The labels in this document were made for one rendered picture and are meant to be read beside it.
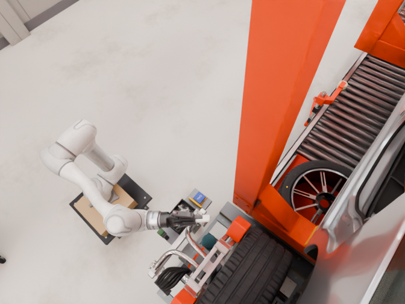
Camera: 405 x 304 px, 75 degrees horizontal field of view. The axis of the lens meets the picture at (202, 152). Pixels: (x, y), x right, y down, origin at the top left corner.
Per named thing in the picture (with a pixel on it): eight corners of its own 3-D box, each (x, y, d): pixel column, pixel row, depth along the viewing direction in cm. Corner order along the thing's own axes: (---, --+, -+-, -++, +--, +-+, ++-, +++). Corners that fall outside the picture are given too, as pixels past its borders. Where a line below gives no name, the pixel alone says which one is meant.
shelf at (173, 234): (174, 248, 188) (173, 247, 186) (157, 233, 194) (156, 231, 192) (212, 201, 202) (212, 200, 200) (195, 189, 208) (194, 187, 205)
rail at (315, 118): (254, 218, 219) (257, 210, 200) (244, 210, 223) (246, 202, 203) (379, 46, 299) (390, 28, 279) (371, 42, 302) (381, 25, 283)
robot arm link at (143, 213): (153, 230, 132) (143, 233, 119) (123, 231, 134) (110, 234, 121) (152, 208, 134) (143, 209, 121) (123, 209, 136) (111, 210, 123)
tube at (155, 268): (179, 298, 124) (176, 298, 115) (150, 269, 131) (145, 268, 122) (204, 266, 130) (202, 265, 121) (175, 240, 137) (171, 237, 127)
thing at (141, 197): (84, 213, 249) (68, 204, 223) (125, 175, 265) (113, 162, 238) (119, 250, 231) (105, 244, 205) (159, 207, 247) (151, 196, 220)
